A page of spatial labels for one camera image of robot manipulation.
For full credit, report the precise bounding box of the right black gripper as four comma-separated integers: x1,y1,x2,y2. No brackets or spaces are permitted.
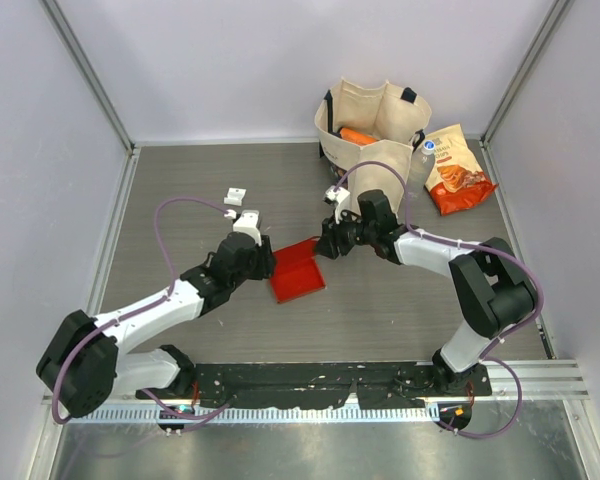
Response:
312,207,376,260

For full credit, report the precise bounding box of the red cardboard paper box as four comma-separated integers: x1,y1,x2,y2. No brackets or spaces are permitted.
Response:
269,236,326,304

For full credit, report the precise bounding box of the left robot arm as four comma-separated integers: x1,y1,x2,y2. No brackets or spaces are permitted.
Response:
36,232,276,418

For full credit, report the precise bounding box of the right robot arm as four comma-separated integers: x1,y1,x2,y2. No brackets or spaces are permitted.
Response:
315,186,539,395

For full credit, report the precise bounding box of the orange item in bag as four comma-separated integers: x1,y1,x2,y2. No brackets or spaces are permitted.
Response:
336,127,377,146

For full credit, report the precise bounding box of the beige canvas tote bag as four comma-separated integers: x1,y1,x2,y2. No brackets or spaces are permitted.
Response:
314,79,432,212

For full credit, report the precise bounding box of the clear plastic water bottle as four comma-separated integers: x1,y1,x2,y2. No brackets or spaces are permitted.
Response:
405,140,435,201

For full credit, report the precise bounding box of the orange chips bag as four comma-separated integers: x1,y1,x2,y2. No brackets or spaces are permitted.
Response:
425,124,497,216

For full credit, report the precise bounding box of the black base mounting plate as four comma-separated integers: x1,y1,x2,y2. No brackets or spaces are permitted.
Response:
151,362,492,410

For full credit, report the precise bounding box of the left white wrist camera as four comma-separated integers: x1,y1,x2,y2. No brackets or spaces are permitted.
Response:
223,209,262,246

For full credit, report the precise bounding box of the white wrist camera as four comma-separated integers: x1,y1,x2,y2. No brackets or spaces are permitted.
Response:
223,209,262,246
324,185,351,224

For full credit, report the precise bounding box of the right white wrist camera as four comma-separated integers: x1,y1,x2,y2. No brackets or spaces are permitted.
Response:
324,185,351,224

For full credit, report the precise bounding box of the small white plastic bracket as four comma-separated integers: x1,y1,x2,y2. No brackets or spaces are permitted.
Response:
223,187,246,207

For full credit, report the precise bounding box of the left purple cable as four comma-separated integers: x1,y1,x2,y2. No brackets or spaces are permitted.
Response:
51,197,239,434

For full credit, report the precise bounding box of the purple cable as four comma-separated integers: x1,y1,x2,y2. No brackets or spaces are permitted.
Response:
51,197,239,434
332,160,546,441

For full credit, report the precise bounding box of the slotted cable duct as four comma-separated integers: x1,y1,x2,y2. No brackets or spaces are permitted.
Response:
75,403,439,426

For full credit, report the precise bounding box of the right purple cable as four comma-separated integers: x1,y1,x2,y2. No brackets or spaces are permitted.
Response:
332,160,546,441

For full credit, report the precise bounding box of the left aluminium frame post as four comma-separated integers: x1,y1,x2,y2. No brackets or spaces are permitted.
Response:
39,0,135,153

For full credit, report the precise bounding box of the aluminium frame post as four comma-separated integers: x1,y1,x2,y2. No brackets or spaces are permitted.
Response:
39,0,135,153
480,0,573,147

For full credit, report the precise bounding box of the right aluminium frame post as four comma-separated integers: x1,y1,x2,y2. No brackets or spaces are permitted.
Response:
480,0,573,147

